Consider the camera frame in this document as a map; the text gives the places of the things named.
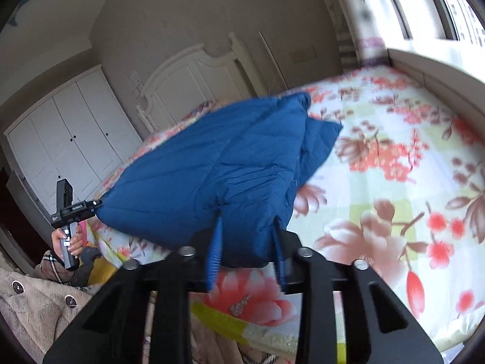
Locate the printed curtain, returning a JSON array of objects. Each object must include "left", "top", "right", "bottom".
[{"left": 311, "top": 0, "right": 413, "bottom": 71}]

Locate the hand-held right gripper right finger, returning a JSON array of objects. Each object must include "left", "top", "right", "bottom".
[{"left": 273, "top": 220, "right": 444, "bottom": 364}]

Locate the wall socket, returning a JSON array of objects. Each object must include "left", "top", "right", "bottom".
[{"left": 290, "top": 45, "right": 317, "bottom": 63}]

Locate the person's left hand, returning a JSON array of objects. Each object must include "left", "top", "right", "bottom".
[{"left": 51, "top": 223, "right": 84, "bottom": 262}]

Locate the white floor lamp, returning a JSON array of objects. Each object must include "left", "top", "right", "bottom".
[{"left": 259, "top": 30, "right": 289, "bottom": 89}]

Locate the white bed headboard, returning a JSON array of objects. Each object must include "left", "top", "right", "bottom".
[{"left": 136, "top": 32, "right": 262, "bottom": 135}]

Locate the brown framed window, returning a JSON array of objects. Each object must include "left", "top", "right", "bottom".
[{"left": 379, "top": 0, "right": 485, "bottom": 46}]

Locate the white wardrobe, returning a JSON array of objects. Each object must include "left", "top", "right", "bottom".
[{"left": 4, "top": 64, "right": 144, "bottom": 213}]

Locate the window sill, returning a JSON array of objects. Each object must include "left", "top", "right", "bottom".
[{"left": 386, "top": 38, "right": 485, "bottom": 114}]

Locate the blue puffer jacket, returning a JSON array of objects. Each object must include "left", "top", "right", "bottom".
[{"left": 95, "top": 92, "right": 343, "bottom": 268}]

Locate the floral quilt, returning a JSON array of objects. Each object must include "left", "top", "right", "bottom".
[{"left": 87, "top": 66, "right": 485, "bottom": 357}]

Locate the wall notice paper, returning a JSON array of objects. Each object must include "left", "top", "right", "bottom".
[{"left": 127, "top": 71, "right": 142, "bottom": 97}]

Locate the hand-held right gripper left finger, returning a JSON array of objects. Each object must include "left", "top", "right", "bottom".
[{"left": 42, "top": 216, "right": 225, "bottom": 364}]

